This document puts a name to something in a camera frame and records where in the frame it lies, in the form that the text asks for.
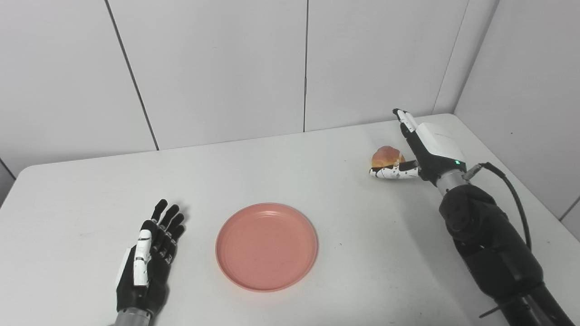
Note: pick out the pink round plate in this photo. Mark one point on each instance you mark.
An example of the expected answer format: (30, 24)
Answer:
(266, 246)

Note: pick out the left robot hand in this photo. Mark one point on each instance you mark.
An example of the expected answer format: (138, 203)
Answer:
(149, 267)

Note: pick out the cream puff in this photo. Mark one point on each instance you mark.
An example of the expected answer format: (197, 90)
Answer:
(385, 156)

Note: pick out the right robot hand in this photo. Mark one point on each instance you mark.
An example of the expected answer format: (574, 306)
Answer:
(423, 151)

